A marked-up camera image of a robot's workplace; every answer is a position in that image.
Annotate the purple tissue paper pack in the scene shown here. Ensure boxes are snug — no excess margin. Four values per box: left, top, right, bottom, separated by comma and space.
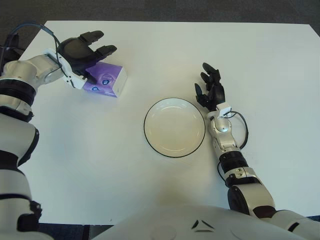
82, 62, 129, 98

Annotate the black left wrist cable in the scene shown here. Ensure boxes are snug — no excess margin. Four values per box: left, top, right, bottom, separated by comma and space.
0, 21, 73, 86

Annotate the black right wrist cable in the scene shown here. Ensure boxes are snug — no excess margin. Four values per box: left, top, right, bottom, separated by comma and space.
229, 111, 250, 151

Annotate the black bag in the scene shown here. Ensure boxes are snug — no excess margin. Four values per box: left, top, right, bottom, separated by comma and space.
0, 33, 26, 62

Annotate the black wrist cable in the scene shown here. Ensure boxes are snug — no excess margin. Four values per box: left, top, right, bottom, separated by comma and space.
0, 21, 73, 86
229, 111, 250, 151

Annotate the black table leg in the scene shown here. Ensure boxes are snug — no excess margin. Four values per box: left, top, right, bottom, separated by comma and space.
82, 224, 115, 240

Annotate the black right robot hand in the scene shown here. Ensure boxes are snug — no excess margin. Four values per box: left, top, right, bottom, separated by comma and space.
194, 62, 227, 112

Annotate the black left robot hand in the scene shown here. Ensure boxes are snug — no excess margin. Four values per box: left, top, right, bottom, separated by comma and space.
56, 30, 118, 85

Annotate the white plate with black rim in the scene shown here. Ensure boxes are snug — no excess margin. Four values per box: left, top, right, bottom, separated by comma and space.
143, 97, 207, 158

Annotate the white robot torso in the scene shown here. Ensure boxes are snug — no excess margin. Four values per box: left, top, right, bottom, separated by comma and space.
92, 197, 320, 240

